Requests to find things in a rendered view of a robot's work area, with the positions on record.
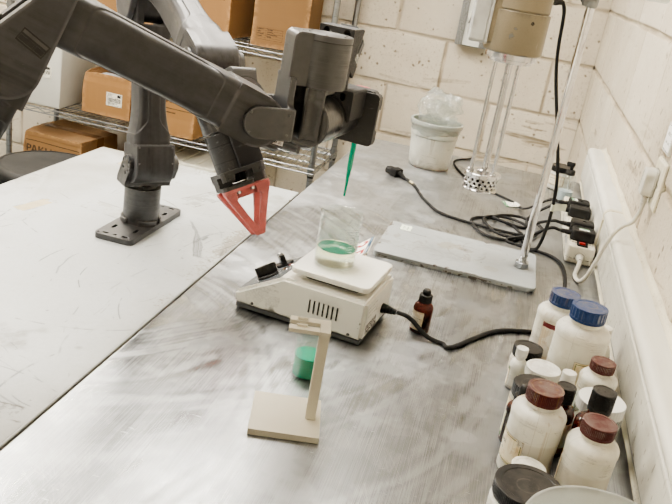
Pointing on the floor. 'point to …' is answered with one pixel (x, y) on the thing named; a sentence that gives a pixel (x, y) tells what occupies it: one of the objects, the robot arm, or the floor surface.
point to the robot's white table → (94, 272)
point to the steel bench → (343, 485)
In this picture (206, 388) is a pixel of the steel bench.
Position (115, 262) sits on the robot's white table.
